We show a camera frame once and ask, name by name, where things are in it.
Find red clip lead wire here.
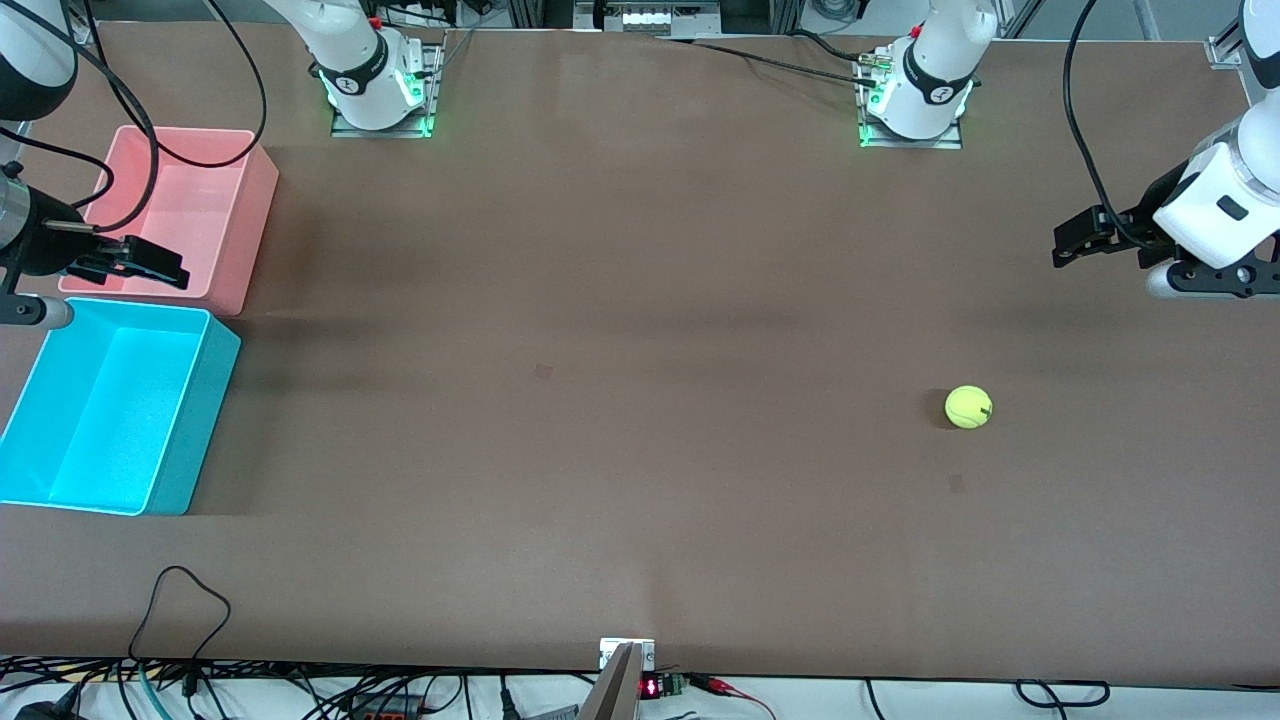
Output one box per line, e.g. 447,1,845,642
690,673,777,720

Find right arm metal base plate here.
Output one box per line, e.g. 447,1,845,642
330,40,443,139

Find yellow tennis ball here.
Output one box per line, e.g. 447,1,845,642
945,386,994,430

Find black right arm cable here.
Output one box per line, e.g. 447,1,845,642
0,0,269,237

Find aluminium frame light unit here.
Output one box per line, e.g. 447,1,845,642
574,0,723,37

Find black looped thin cable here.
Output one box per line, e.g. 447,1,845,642
128,566,233,696

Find blue plastic bin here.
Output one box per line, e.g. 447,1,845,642
0,297,242,517

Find pink plastic bin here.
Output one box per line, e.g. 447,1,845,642
58,125,280,317

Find black base power cable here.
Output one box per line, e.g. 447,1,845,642
655,28,886,91

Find black flat loop cable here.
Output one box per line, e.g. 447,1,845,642
1015,679,1112,708

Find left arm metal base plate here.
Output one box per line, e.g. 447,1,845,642
857,50,966,151

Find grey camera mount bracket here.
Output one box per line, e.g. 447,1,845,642
578,638,657,720

